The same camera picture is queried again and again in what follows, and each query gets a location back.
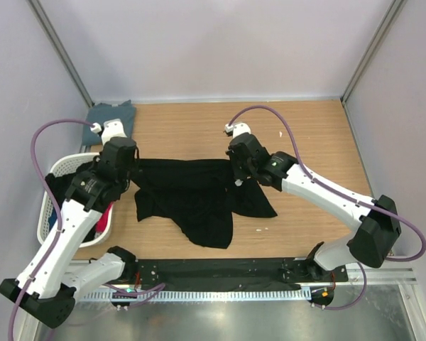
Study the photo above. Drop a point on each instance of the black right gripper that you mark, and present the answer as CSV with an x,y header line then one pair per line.
x,y
238,173

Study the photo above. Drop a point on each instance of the black t-shirt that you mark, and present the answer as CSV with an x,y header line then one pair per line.
x,y
199,196

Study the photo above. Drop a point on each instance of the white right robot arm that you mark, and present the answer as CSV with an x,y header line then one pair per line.
x,y
373,233

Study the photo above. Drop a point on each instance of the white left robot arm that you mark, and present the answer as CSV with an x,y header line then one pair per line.
x,y
43,289

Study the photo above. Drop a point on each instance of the folded teal t-shirt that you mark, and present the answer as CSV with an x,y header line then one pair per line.
x,y
103,112

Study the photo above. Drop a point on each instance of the black clothes pile in basket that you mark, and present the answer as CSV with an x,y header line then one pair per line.
x,y
64,181

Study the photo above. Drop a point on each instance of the pink garment in basket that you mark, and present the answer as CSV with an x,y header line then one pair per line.
x,y
102,223

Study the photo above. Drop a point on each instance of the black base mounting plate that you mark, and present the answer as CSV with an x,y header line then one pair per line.
x,y
229,275

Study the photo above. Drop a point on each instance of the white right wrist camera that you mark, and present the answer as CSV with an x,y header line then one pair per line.
x,y
236,129

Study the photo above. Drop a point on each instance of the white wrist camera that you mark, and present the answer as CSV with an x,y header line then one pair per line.
x,y
108,130
236,129

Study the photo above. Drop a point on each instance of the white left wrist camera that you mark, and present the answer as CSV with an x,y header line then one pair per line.
x,y
108,130

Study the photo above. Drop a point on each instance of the slotted cable duct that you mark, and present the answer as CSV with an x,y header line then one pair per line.
x,y
108,295

